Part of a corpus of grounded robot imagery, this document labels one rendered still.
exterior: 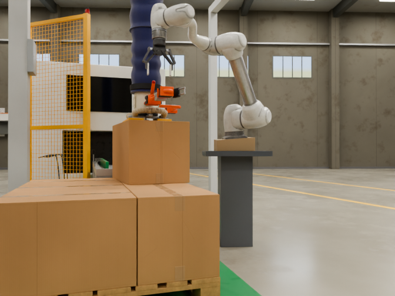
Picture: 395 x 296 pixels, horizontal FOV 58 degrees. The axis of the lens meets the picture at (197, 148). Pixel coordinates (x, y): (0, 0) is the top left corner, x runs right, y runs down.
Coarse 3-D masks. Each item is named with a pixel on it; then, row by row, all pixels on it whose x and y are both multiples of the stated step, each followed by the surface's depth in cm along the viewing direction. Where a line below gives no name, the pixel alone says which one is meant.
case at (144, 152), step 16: (112, 128) 271; (128, 128) 217; (144, 128) 220; (160, 128) 224; (176, 128) 228; (112, 144) 271; (128, 144) 217; (144, 144) 220; (160, 144) 224; (176, 144) 228; (112, 160) 271; (128, 160) 217; (144, 160) 220; (160, 160) 224; (176, 160) 228; (112, 176) 271; (128, 176) 217; (144, 176) 220; (160, 176) 224; (176, 176) 228
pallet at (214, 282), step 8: (192, 280) 167; (200, 280) 168; (208, 280) 170; (216, 280) 171; (120, 288) 158; (128, 288) 158; (136, 288) 160; (144, 288) 161; (152, 288) 162; (160, 288) 163; (168, 288) 164; (176, 288) 165; (184, 288) 166; (192, 288) 167; (200, 288) 169; (208, 288) 170; (216, 288) 171
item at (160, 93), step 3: (162, 87) 190; (165, 87) 191; (168, 87) 191; (171, 87) 192; (159, 90) 197; (162, 90) 190; (159, 93) 197; (162, 93) 190; (165, 93) 191; (168, 93) 191; (171, 93) 192; (159, 96) 195; (162, 96) 195; (165, 96) 195; (168, 96) 195; (171, 96) 195
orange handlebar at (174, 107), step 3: (165, 90) 190; (168, 90) 190; (171, 90) 190; (153, 96) 212; (150, 99) 221; (153, 99) 215; (144, 102) 242; (159, 105) 258; (162, 105) 259; (165, 105) 260; (168, 105) 261; (171, 105) 261; (174, 105) 262; (177, 105) 263; (174, 108) 275; (177, 108) 264
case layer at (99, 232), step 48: (48, 192) 180; (96, 192) 180; (144, 192) 180; (192, 192) 180; (0, 240) 144; (48, 240) 149; (96, 240) 155; (144, 240) 161; (192, 240) 168; (0, 288) 144; (48, 288) 149; (96, 288) 155
